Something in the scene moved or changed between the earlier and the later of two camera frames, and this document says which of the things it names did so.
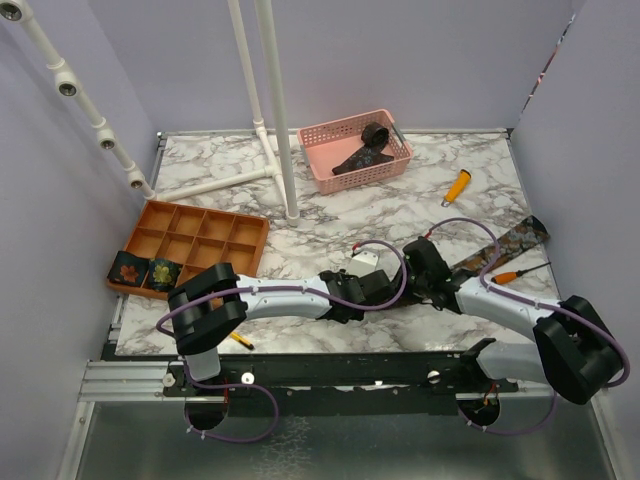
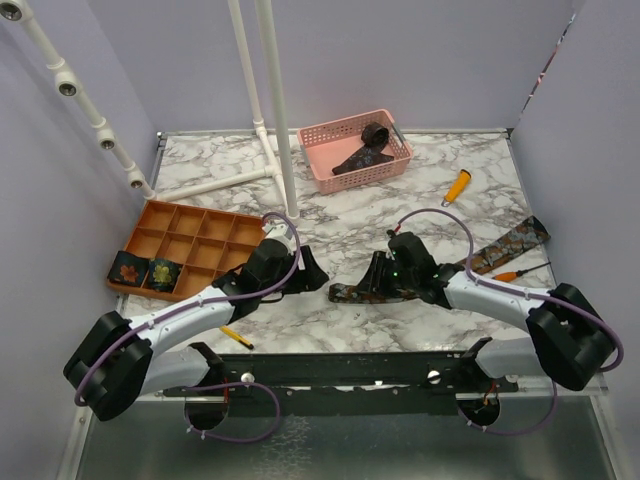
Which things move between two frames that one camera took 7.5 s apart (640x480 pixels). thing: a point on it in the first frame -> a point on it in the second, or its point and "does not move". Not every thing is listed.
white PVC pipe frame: [280, 170] does not move
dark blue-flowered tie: [374, 137] does not move
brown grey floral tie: [526, 234] does not move
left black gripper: [347, 277] -> [311, 278]
